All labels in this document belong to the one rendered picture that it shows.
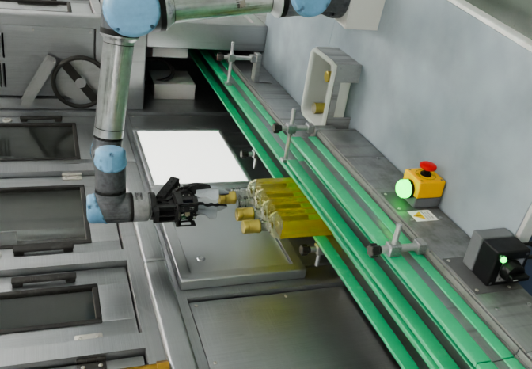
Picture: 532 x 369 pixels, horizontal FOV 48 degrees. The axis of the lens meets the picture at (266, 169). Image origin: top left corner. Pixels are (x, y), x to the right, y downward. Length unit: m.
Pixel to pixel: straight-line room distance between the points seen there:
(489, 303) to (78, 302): 0.92
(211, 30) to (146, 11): 1.11
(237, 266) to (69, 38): 1.21
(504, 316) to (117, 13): 0.98
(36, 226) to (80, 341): 0.50
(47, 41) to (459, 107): 1.57
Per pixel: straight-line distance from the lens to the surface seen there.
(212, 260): 1.60
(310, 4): 1.47
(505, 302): 1.23
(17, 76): 2.46
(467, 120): 1.39
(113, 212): 1.52
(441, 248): 1.32
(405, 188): 1.41
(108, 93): 1.56
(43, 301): 1.54
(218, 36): 2.48
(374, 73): 1.73
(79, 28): 2.41
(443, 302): 1.20
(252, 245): 1.68
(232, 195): 1.62
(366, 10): 1.69
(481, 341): 1.15
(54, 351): 1.39
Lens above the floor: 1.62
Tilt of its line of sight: 20 degrees down
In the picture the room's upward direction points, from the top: 92 degrees counter-clockwise
